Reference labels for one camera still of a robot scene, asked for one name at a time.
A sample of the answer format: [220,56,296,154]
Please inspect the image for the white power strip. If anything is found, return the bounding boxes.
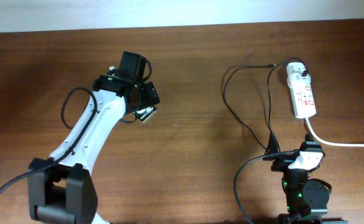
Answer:
[290,83,316,119]

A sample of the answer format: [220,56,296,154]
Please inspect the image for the black USB charging cable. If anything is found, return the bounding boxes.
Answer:
[221,57,309,150]

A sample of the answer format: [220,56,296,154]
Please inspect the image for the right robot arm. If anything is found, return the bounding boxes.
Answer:
[264,134,332,223]

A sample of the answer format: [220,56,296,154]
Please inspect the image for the white USB charger plug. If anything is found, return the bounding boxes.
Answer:
[286,62,311,88]

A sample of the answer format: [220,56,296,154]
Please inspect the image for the white power strip cord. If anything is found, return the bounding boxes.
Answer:
[303,117,364,149]

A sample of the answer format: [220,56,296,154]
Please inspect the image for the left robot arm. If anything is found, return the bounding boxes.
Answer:
[27,52,160,223]

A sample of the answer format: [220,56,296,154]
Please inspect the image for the black smartphone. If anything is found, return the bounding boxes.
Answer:
[133,106,156,123]

